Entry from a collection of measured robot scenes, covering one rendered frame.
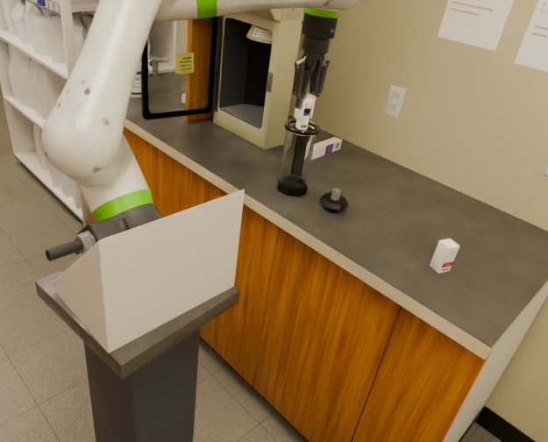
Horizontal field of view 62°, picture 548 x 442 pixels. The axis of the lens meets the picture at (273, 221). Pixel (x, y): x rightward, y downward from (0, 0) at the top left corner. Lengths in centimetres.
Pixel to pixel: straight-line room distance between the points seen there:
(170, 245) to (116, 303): 14
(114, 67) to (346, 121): 135
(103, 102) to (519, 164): 136
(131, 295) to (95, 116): 32
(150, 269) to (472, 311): 77
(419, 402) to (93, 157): 104
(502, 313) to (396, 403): 41
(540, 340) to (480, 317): 78
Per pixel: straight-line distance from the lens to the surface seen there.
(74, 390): 212
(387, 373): 140
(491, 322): 123
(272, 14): 165
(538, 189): 177
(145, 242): 84
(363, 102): 200
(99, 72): 87
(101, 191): 97
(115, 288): 86
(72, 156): 84
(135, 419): 121
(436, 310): 118
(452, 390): 131
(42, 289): 112
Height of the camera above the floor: 164
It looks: 32 degrees down
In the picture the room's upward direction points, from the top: 9 degrees clockwise
